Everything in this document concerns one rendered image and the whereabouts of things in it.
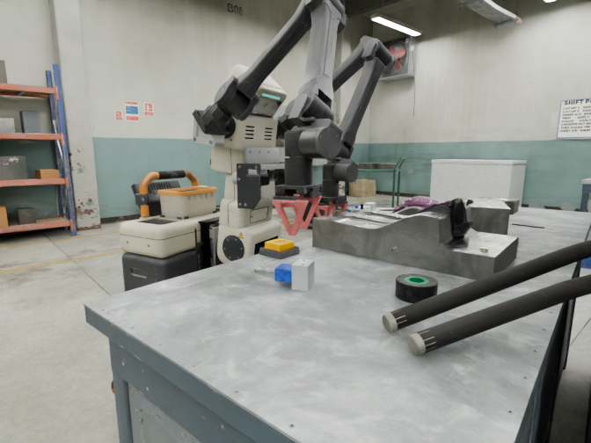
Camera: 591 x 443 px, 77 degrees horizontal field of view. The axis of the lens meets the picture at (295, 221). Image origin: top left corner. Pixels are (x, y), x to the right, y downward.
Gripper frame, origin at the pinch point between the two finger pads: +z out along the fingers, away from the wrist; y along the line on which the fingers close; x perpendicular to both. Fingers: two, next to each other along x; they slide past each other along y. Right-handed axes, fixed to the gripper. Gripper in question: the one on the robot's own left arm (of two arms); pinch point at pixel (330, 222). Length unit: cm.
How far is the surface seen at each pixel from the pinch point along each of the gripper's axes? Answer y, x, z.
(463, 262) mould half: -17, -49, 1
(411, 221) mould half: -16.8, -35.8, -6.8
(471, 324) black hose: -49, -59, 2
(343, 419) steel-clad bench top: -74, -53, 6
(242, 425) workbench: -79, -43, 8
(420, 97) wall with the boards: 757, 279, -156
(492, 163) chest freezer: 645, 94, -10
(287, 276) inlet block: -48, -23, 2
